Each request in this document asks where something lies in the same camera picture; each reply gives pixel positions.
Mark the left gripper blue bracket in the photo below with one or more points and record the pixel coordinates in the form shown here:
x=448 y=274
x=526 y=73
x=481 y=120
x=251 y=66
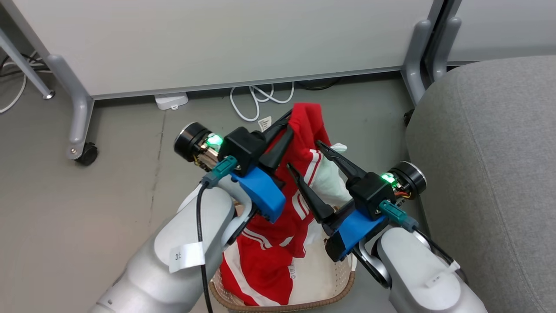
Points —
x=260 y=195

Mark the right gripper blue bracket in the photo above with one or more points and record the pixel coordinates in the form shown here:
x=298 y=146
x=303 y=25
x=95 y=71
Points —
x=354 y=232

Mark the red white striped jersey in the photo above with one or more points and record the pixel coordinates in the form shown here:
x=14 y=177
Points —
x=269 y=256

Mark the cream laundry basket brown rim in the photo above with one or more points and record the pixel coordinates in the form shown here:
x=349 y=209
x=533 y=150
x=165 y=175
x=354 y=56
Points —
x=317 y=278

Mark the small black sofa foot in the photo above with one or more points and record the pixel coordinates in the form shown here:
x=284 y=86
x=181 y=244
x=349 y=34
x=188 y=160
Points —
x=408 y=117

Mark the grey fabric sofa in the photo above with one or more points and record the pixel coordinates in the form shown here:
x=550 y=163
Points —
x=486 y=174

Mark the black caster wheel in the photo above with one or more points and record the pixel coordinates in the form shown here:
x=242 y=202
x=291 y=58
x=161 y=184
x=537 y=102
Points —
x=88 y=154

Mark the grey metal table leg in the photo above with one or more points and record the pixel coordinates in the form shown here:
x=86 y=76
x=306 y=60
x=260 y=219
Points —
x=26 y=65

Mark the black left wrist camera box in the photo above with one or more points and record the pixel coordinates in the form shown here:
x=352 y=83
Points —
x=243 y=148

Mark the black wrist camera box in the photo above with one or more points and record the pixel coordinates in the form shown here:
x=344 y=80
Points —
x=369 y=191
x=243 y=148

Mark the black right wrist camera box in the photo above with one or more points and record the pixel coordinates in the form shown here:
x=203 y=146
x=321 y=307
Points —
x=369 y=191

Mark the teal left camera connector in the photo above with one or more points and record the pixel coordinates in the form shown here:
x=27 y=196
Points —
x=223 y=168

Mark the teal camera connector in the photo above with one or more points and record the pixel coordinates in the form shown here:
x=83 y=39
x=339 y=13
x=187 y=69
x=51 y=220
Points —
x=393 y=213
x=223 y=168

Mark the teal right camera connector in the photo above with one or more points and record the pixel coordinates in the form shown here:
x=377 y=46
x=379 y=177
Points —
x=393 y=213

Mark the wide white partition grey frame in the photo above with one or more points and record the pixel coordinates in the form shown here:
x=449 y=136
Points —
x=217 y=39

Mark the narrow white partition grey frame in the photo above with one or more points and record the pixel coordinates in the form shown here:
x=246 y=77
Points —
x=499 y=26

